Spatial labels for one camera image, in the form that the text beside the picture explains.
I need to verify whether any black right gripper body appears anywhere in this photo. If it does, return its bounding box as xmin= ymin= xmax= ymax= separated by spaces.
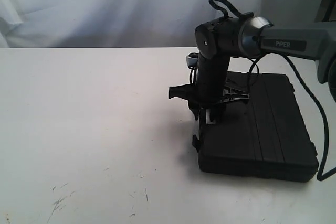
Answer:
xmin=169 ymin=52 xmax=249 ymax=109

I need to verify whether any black plastic tool case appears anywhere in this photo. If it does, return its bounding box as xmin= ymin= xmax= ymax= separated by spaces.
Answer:
xmin=192 ymin=73 xmax=319 ymax=182

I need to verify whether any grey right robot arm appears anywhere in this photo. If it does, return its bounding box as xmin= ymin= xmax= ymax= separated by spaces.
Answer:
xmin=169 ymin=13 xmax=335 ymax=116

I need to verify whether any black metal stand pole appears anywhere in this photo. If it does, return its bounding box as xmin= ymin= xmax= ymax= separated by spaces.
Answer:
xmin=314 ymin=0 xmax=335 ymax=22

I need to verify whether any white backdrop curtain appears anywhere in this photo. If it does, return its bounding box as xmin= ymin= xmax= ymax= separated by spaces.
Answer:
xmin=1 ymin=0 xmax=322 ymax=48

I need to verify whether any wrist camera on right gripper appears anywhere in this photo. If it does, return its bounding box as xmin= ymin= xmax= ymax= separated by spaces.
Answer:
xmin=186 ymin=52 xmax=199 ymax=69

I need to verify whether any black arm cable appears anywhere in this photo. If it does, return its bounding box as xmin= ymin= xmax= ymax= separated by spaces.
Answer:
xmin=208 ymin=0 xmax=336 ymax=183

